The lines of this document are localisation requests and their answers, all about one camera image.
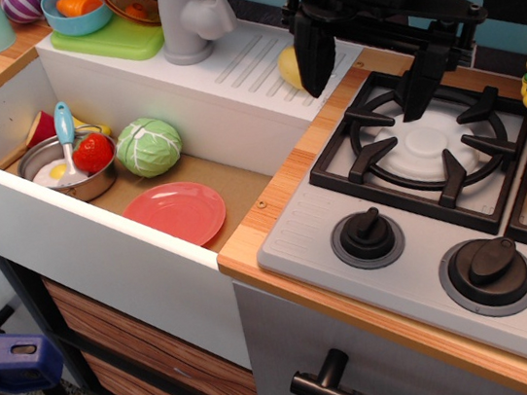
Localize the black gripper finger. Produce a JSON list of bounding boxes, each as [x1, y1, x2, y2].
[[292, 11, 335, 98], [398, 45, 450, 123]]

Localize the yellow toy potato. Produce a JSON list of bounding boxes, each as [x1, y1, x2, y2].
[[277, 47, 303, 90]]

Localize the pink plastic plate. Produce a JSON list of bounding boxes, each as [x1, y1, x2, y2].
[[123, 181, 227, 246]]

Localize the white burner cap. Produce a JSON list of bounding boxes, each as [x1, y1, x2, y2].
[[362, 104, 490, 182]]

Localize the grey toy faucet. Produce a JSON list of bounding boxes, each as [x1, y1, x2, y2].
[[158, 0, 238, 66]]

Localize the left black stove knob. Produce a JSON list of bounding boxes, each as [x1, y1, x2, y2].
[[331, 207, 405, 270]]

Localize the black stove knob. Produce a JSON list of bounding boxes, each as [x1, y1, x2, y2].
[[331, 207, 405, 270], [439, 236, 527, 317]]

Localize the green plastic cutting board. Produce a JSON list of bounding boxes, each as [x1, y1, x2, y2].
[[50, 16, 164, 61]]

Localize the green toy cabbage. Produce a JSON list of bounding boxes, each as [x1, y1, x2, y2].
[[116, 117, 183, 178]]

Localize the blue plastic bowl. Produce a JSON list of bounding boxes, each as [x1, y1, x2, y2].
[[40, 0, 113, 36]]

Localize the middle black stove knob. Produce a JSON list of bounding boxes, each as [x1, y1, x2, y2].
[[439, 236, 527, 317]]

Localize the red toy strawberry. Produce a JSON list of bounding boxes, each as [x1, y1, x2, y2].
[[72, 132, 114, 173]]

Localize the orange toy carrot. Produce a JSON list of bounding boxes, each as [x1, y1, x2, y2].
[[55, 0, 103, 18]]

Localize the red and yellow toy cup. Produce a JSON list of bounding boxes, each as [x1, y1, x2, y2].
[[25, 111, 56, 149]]

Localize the toy fried egg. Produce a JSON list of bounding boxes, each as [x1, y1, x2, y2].
[[32, 159, 67, 188]]

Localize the purple striped toy ball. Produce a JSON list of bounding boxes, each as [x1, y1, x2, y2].
[[0, 0, 43, 24]]

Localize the blue clamp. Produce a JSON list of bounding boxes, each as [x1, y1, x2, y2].
[[0, 333, 64, 394]]

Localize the blue handled spatula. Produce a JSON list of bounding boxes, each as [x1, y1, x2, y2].
[[53, 101, 88, 188]]

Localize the black oven door handle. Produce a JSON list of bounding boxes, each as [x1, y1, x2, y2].
[[285, 341, 396, 395]]

